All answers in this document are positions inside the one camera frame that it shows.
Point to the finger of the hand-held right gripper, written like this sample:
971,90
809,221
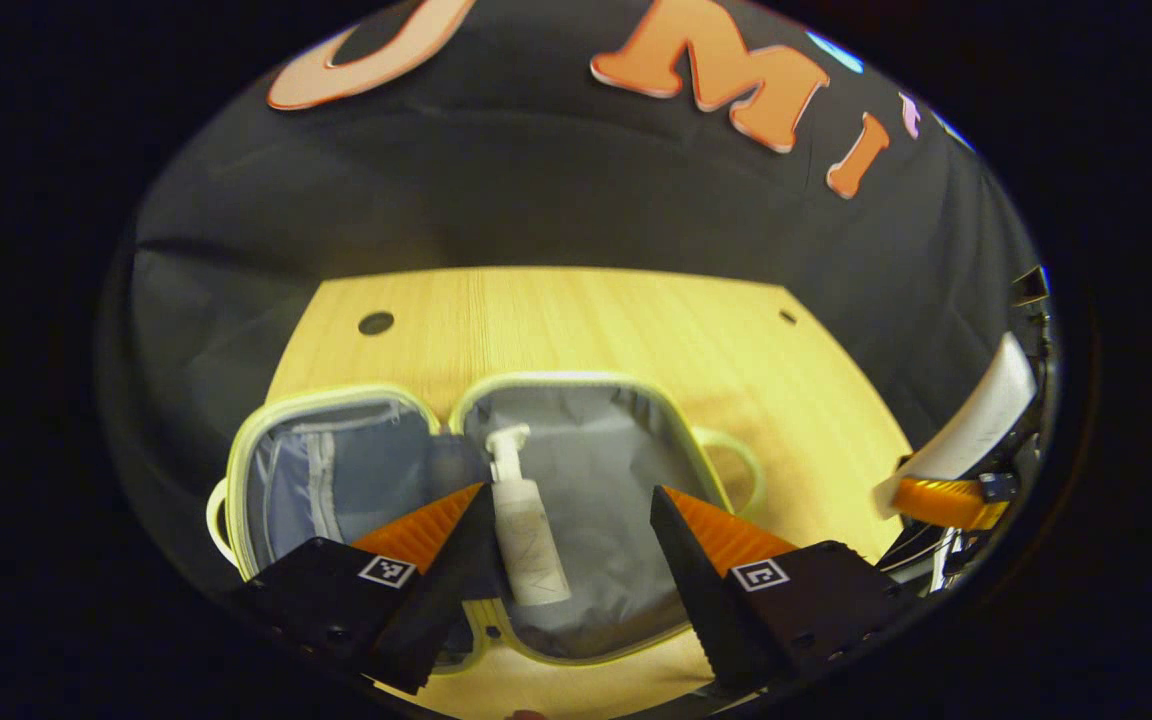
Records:
946,502

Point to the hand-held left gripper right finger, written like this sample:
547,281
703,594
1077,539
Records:
696,590

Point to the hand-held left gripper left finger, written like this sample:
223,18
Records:
456,580

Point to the white squeeze tube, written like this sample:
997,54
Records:
976,420

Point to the white pump bottle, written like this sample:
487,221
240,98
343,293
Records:
526,540

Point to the pale yellow suitcase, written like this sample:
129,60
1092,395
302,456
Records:
606,470

